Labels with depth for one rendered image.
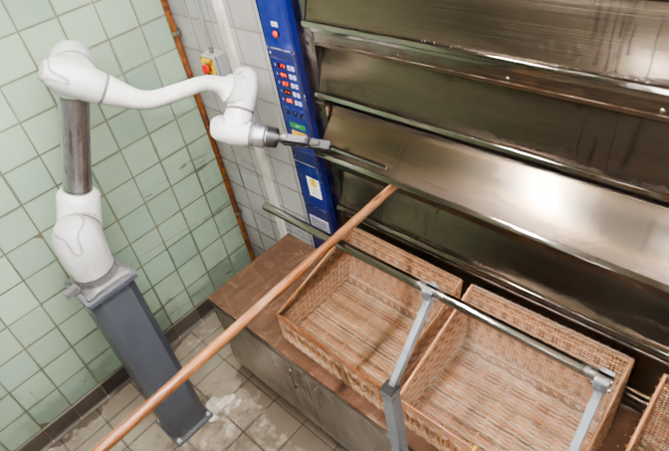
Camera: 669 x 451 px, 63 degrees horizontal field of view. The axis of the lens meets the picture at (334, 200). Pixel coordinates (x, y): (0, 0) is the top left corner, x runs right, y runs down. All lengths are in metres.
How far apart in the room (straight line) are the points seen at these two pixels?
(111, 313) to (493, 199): 1.43
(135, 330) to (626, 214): 1.77
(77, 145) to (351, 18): 1.05
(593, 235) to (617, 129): 0.30
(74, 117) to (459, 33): 1.30
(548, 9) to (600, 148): 0.36
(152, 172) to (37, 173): 0.52
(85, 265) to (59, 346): 0.89
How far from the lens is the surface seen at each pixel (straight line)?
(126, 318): 2.29
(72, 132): 2.11
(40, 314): 2.81
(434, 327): 2.02
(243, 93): 2.03
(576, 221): 1.62
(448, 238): 1.99
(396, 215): 2.09
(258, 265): 2.64
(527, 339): 1.48
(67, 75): 1.86
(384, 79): 1.79
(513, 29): 1.47
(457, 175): 1.75
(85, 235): 2.08
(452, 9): 1.55
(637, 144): 1.48
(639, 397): 2.04
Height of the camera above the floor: 2.35
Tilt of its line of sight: 38 degrees down
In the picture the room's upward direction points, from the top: 11 degrees counter-clockwise
